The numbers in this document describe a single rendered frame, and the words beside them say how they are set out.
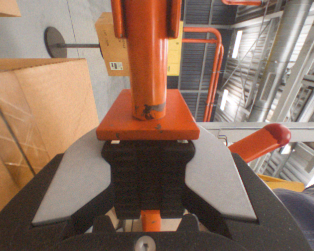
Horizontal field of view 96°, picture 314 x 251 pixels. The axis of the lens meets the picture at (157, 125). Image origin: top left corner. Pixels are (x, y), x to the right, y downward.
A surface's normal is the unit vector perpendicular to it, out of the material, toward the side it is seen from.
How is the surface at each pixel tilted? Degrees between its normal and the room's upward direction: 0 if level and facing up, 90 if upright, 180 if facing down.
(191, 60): 90
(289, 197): 108
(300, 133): 90
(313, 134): 90
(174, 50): 90
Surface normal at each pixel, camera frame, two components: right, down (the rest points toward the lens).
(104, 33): 0.02, 0.80
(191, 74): 0.03, 0.47
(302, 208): -0.30, -0.88
